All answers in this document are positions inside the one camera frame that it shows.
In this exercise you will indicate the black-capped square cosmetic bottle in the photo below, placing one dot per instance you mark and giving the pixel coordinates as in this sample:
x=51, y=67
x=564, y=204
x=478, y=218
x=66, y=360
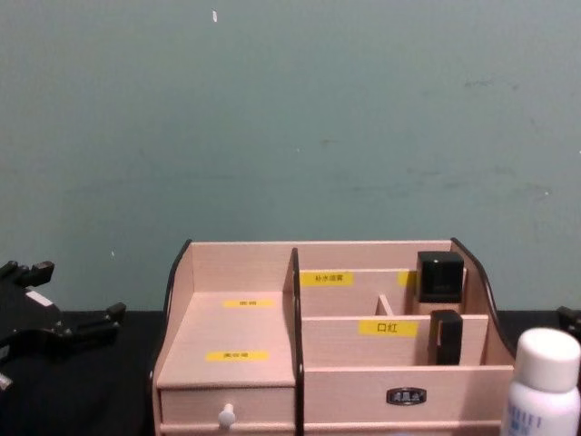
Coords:
x=439, y=277

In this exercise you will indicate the pink wooden drawer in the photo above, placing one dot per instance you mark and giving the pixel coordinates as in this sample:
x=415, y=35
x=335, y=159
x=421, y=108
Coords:
x=254, y=404

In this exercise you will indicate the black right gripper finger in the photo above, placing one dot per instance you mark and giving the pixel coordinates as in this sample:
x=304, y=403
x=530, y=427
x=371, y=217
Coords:
x=571, y=321

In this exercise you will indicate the black table cloth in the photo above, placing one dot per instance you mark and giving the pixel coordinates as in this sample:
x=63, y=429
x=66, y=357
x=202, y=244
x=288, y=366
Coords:
x=91, y=399

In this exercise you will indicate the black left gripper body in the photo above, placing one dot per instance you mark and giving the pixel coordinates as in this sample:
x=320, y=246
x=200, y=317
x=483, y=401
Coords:
x=27, y=313

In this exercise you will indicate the pink wooden desk organizer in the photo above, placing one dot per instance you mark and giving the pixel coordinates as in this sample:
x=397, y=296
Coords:
x=345, y=399

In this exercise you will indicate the black lipstick tube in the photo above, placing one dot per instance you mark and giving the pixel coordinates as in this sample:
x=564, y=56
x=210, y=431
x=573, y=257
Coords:
x=447, y=338

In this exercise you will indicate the plain pale wall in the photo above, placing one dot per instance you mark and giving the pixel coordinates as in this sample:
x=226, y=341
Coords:
x=290, y=127

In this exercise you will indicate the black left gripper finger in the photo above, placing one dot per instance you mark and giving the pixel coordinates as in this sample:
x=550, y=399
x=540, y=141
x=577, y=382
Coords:
x=40, y=271
x=91, y=328

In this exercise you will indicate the white plastic spray bottle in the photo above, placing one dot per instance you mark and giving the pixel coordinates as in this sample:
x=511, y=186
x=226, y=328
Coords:
x=544, y=390

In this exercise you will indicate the white drawer knob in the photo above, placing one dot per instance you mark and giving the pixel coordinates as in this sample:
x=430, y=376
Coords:
x=226, y=417

